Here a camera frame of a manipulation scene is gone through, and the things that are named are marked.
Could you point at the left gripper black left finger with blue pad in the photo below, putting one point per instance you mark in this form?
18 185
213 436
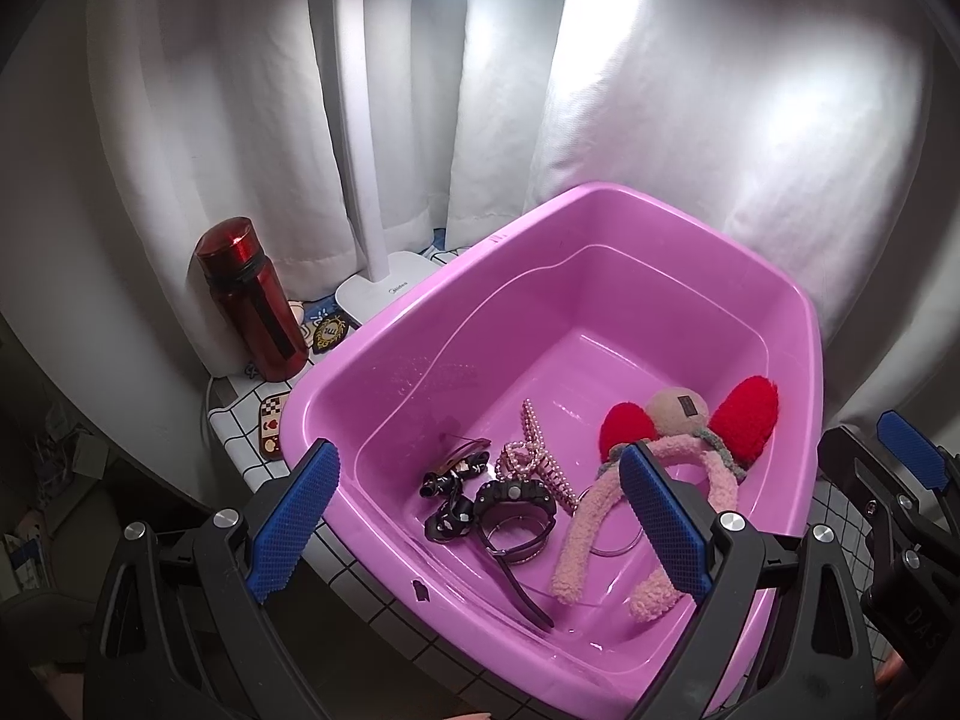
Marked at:
180 629

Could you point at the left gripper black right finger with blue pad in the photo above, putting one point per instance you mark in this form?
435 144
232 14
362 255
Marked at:
813 659

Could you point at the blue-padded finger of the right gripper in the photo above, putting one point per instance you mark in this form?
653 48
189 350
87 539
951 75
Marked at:
913 450

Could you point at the pink plush headband red ears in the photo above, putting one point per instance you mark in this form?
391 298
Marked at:
679 428

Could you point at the thin clear hoop band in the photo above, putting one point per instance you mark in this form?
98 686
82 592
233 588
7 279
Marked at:
616 537

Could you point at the black polka dot bow headband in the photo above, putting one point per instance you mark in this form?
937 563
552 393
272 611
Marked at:
454 519

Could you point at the pink plastic tub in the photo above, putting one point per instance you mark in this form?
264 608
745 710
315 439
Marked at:
555 404

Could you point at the colourful coaster stickers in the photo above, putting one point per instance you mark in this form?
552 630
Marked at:
323 326

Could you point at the brown hair clip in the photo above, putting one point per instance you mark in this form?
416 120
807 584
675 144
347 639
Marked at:
466 448

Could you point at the white curtain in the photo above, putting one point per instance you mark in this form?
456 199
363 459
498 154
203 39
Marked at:
823 134

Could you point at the red metal water bottle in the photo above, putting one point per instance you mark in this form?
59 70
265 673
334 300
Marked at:
245 285

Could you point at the white desk lamp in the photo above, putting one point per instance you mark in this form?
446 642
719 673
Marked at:
367 165

